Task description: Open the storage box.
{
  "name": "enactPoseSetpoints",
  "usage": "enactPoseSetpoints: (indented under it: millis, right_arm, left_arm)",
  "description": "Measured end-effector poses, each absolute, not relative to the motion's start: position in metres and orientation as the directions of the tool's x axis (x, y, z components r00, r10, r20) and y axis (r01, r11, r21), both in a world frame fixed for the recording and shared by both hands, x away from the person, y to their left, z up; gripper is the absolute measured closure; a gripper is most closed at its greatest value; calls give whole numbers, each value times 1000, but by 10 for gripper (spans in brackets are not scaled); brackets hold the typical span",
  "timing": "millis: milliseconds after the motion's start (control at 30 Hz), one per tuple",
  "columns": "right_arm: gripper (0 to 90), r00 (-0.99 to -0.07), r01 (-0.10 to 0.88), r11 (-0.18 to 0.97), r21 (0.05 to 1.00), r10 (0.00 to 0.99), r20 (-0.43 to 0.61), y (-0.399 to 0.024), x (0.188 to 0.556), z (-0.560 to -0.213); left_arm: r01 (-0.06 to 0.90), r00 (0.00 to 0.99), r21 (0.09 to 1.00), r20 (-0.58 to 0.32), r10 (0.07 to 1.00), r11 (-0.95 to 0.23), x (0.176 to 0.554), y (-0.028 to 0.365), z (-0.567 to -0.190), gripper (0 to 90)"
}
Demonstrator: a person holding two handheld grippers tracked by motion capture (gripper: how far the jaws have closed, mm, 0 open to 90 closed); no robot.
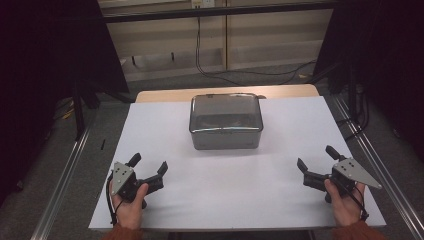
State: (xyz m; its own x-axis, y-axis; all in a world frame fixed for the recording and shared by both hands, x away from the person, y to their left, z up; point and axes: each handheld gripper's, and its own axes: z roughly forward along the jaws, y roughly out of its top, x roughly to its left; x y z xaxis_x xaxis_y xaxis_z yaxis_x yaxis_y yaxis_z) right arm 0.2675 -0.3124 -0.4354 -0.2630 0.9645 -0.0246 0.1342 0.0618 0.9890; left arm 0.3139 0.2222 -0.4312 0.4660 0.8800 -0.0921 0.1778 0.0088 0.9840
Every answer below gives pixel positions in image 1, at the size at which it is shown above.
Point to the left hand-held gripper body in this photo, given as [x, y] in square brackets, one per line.
[124, 181]

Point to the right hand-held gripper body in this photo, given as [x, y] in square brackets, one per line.
[350, 171]

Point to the grey transparent hinged box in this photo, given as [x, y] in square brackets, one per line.
[225, 120]

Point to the person's left hand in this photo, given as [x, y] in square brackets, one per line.
[130, 213]

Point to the person's right hand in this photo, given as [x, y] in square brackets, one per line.
[346, 208]

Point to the small black stick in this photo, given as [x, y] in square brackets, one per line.
[103, 144]

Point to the white table sheet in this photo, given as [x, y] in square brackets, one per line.
[206, 186]

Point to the black metal stand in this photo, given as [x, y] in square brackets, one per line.
[78, 113]

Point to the small black peg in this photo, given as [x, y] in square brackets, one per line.
[133, 60]
[172, 56]

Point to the black curtain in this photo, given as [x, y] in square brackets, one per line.
[383, 50]
[40, 66]

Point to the aluminium rail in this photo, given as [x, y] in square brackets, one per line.
[63, 180]
[376, 160]

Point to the white wall socket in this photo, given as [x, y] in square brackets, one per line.
[203, 3]

